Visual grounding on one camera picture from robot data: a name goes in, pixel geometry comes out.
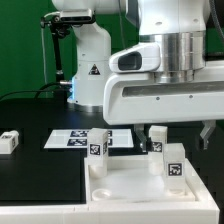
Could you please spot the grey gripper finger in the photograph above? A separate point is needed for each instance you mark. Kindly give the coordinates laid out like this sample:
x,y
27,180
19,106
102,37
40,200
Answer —
x,y
140,136
208,128

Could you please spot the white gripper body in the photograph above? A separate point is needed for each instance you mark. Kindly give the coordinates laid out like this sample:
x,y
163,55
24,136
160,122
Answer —
x,y
133,94

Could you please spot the white square table top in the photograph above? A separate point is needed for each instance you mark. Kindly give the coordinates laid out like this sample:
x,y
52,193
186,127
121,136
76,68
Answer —
x,y
128,179

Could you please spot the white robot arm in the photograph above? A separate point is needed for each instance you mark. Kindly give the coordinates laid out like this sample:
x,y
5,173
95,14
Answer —
x,y
163,78

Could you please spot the white L-shaped obstacle fence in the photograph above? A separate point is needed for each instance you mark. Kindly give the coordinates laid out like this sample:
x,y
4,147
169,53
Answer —
x,y
202,211

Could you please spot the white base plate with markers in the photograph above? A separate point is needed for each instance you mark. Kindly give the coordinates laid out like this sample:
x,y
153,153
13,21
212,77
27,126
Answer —
x,y
77,139

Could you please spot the silver camera on stand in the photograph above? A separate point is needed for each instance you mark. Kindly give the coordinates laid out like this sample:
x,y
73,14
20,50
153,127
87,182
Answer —
x,y
76,16

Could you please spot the black camera stand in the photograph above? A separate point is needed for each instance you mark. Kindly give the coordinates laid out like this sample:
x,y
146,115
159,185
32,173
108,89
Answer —
x,y
59,30

